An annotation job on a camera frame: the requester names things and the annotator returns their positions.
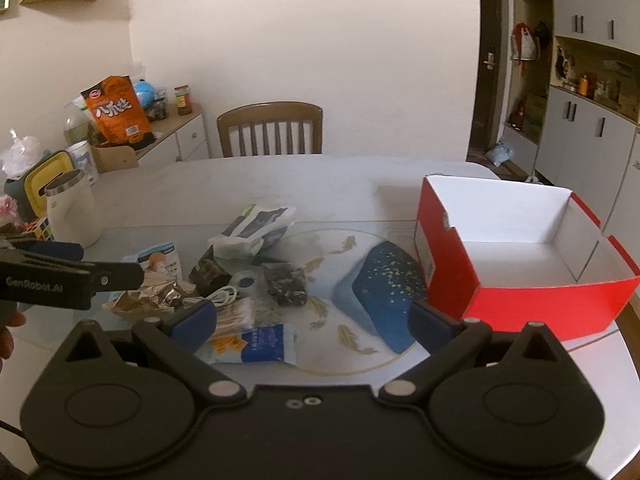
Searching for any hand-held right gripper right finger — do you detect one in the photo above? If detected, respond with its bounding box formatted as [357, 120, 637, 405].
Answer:
[377, 300, 561, 403]

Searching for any foil wrapper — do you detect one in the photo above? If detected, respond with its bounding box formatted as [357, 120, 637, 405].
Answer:
[102, 280, 198, 321]

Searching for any dark door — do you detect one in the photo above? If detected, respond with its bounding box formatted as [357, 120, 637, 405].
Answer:
[467, 0, 518, 153]

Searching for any wooden chair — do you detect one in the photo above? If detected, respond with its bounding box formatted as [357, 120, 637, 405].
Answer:
[216, 102, 324, 158]

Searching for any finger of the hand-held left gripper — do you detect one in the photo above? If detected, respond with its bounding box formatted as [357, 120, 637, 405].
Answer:
[80, 261, 147, 293]
[0, 234, 85, 262]

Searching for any white cup with steel rim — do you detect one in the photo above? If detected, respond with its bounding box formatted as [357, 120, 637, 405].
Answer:
[44, 169, 105, 248]

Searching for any white cable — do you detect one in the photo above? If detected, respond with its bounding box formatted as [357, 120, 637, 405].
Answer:
[182, 285, 238, 308]

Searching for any red cardboard box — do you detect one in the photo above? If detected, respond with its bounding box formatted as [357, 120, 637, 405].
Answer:
[414, 175, 640, 343]

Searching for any clear plastic bag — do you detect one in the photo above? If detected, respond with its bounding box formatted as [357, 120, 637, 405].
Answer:
[0, 127, 48, 181]

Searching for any orange snack bag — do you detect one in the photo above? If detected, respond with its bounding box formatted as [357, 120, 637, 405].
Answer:
[80, 75, 153, 148]

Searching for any person's left hand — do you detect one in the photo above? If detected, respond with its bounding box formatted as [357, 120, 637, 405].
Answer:
[0, 310, 27, 361]

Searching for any small cardboard box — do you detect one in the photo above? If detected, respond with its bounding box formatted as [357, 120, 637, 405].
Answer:
[90, 144, 141, 173]

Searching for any white packet with dark label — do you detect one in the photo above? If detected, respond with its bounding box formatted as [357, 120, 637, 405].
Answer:
[207, 203, 297, 261]

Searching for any clear plastic jar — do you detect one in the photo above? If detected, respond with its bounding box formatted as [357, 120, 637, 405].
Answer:
[62, 101, 98, 146]

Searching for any blue globe toy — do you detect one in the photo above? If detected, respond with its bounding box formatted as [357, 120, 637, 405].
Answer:
[132, 79, 158, 108]

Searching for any white wall cabinet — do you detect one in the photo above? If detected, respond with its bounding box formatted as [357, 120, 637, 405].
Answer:
[502, 0, 640, 233]

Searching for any white chicken breast packet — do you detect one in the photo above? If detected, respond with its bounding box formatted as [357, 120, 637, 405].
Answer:
[121, 242, 183, 286]

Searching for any brown cardboard carton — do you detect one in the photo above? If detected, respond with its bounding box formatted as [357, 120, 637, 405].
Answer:
[520, 95, 548, 136]

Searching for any blue tissue pack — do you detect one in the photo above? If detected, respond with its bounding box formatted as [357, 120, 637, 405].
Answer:
[194, 323, 297, 366]

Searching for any white can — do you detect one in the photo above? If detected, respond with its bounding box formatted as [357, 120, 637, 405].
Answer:
[65, 141, 101, 186]

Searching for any clear tape roll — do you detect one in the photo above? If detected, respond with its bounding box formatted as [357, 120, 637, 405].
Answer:
[231, 270, 266, 293]

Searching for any blue cloth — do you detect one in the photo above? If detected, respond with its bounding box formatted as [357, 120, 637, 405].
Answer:
[485, 141, 516, 167]

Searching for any white sideboard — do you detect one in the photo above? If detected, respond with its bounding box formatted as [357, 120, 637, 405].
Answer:
[97, 102, 211, 171]

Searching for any dark snack packet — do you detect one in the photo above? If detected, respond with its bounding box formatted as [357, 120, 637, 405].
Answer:
[189, 246, 236, 297]

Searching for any cotton swab pack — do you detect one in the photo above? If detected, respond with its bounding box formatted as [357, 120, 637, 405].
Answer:
[212, 297, 258, 336]

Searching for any pink patterned bag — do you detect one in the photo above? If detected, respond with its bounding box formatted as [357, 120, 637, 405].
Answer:
[0, 195, 23, 233]

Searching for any clear bag of dark pieces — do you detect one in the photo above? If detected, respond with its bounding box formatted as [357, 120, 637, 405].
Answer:
[260, 262, 308, 307]

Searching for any green box with yellow lid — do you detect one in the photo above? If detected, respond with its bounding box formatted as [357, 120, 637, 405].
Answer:
[5, 150, 76, 221]

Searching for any dark hanging bag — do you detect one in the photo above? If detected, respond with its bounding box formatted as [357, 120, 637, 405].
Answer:
[532, 20, 553, 61]

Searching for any white red hanging bag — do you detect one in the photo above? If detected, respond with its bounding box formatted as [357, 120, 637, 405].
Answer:
[510, 22, 541, 61]

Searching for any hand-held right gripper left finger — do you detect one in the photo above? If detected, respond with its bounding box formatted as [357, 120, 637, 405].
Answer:
[65, 301, 248, 403]

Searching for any puzzle cube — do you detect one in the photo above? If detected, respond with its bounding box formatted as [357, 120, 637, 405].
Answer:
[22, 215, 55, 243]

